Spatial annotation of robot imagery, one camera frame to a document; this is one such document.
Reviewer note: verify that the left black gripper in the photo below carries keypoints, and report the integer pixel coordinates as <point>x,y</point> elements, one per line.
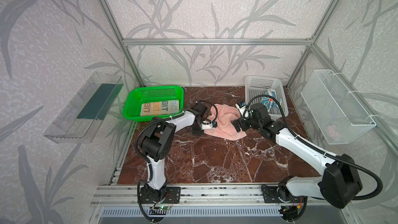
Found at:
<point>197,129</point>

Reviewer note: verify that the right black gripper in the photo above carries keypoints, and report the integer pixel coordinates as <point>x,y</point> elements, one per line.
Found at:
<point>238,124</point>

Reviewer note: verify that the pink towel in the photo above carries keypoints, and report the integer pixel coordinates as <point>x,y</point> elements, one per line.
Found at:
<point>225,129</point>

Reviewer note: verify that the cream lettered towel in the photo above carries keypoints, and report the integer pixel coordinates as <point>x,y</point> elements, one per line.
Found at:
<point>169,107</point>

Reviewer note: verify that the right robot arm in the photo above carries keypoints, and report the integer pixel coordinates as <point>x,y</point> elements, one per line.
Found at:
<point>337,183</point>

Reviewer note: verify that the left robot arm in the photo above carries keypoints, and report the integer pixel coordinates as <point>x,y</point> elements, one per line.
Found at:
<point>157,140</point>

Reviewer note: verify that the teal patterned towel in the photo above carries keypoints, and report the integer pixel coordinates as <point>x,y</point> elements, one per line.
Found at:
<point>273,99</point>

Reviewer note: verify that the white plastic basket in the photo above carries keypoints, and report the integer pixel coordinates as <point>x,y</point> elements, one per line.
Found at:
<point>258,85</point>

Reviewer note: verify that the green plastic basket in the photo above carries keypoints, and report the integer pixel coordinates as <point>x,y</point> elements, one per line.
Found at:
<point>139,96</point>

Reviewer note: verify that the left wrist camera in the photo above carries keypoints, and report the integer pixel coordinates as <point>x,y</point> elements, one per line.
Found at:
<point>208,124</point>

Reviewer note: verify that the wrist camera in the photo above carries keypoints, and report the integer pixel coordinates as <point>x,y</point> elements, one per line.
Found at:
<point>208,124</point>
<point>244,112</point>

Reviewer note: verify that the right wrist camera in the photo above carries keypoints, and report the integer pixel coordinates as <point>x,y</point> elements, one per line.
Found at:
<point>244,112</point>

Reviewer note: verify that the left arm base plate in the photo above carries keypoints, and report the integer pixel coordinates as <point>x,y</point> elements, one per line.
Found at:
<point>168,195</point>

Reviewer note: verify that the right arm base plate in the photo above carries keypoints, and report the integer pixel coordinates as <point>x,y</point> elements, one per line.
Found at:
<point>276,194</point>

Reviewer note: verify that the white wire mesh basket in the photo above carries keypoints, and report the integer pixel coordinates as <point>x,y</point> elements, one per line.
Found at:
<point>340,116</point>

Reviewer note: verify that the aluminium cage frame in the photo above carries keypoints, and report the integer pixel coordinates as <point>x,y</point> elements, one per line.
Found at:
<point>309,43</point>

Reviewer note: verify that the aluminium front rail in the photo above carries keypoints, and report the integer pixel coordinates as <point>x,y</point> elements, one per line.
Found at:
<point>249,194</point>

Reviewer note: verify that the clear acrylic wall shelf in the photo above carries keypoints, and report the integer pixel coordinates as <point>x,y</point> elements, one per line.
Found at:
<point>81,119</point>

